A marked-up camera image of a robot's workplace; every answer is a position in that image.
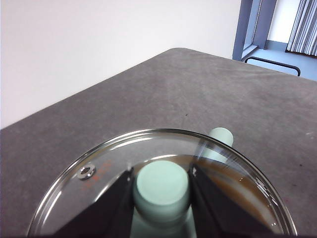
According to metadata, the blue door frame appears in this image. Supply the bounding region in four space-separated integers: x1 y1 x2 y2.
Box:
232 0 278 61

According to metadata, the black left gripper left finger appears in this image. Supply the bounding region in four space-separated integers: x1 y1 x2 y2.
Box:
53 167 136 238

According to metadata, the grey striped curtain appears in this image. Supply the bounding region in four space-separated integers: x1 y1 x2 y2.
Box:
284 0 317 57

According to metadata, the black metal tube frame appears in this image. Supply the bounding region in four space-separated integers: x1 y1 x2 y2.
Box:
244 56 302 77

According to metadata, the glass lid with green knob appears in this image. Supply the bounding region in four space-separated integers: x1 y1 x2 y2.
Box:
27 127 298 238

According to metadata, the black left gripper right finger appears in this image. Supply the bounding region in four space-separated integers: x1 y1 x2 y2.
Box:
188 163 285 238

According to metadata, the mint green pot with handle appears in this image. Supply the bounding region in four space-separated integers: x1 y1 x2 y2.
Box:
170 127 280 225

